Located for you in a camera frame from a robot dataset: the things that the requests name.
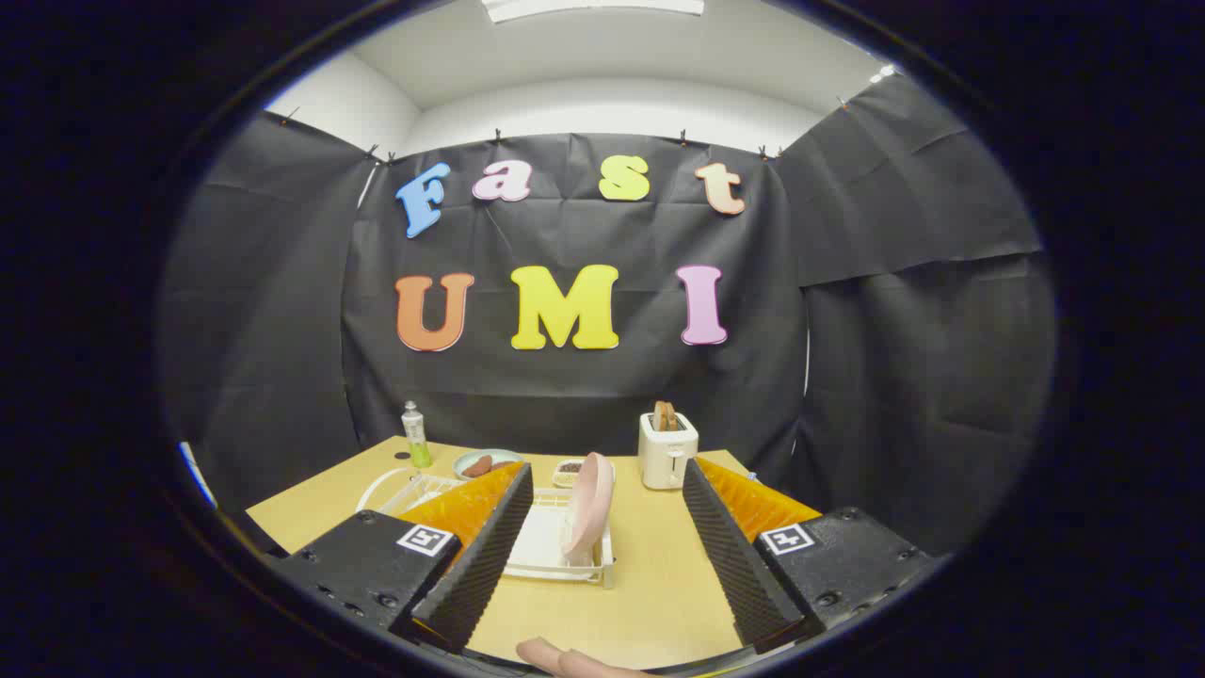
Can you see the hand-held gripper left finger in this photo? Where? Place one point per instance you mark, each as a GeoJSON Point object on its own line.
{"type": "Point", "coordinates": [480, 565]}

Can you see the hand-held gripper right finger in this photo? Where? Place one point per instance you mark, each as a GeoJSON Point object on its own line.
{"type": "Point", "coordinates": [734, 565]}

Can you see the pink plate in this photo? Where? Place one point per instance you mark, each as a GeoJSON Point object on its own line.
{"type": "Point", "coordinates": [588, 508]}

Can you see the small green plate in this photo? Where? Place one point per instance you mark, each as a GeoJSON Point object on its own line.
{"type": "Point", "coordinates": [504, 455]}

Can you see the small white divided dish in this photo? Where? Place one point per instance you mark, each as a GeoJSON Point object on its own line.
{"type": "Point", "coordinates": [569, 468]}

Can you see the white toaster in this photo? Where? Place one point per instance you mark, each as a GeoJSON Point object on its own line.
{"type": "Point", "coordinates": [666, 457]}

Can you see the green liquid bottle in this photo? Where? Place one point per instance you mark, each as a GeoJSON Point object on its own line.
{"type": "Point", "coordinates": [416, 443]}

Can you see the brown toast slice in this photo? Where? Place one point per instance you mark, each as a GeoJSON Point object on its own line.
{"type": "Point", "coordinates": [666, 416]}

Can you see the white and blue object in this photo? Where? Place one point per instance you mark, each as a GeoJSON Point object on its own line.
{"type": "Point", "coordinates": [198, 476]}

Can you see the black backdrop cloth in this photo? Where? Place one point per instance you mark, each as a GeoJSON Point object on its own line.
{"type": "Point", "coordinates": [282, 330]}

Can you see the ceiling light panel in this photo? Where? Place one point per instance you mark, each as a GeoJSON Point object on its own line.
{"type": "Point", "coordinates": [593, 8]}

